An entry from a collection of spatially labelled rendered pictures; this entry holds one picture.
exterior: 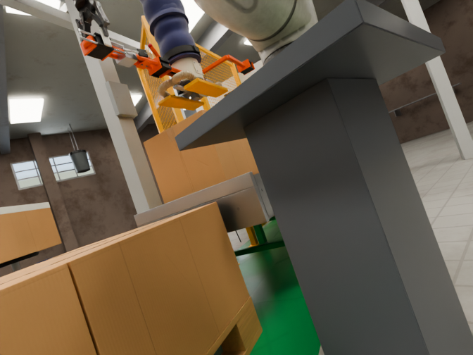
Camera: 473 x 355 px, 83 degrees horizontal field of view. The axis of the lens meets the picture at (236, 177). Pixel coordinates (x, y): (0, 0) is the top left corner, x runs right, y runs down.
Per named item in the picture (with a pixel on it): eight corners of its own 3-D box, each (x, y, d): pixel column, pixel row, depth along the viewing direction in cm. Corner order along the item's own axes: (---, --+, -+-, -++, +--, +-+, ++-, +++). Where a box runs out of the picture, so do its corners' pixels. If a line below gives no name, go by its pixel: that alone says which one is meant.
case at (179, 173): (226, 193, 191) (207, 140, 192) (276, 176, 171) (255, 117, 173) (168, 215, 138) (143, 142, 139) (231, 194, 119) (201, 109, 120)
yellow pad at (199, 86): (215, 98, 172) (213, 91, 172) (229, 91, 168) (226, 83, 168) (184, 89, 142) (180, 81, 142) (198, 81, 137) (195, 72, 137)
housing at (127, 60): (129, 67, 122) (125, 58, 122) (139, 60, 119) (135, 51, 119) (115, 64, 116) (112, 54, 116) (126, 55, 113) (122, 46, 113)
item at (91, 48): (103, 61, 111) (98, 50, 111) (114, 51, 108) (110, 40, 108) (84, 55, 104) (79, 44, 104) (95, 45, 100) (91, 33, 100)
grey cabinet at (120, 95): (134, 117, 245) (123, 86, 246) (138, 115, 243) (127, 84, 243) (115, 116, 227) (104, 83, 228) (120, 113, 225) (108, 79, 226)
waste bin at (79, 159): (90, 171, 841) (84, 153, 843) (93, 167, 806) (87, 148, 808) (73, 175, 811) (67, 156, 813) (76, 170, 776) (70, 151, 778)
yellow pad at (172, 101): (193, 110, 181) (190, 103, 181) (205, 104, 176) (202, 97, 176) (158, 106, 150) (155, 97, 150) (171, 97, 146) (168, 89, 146)
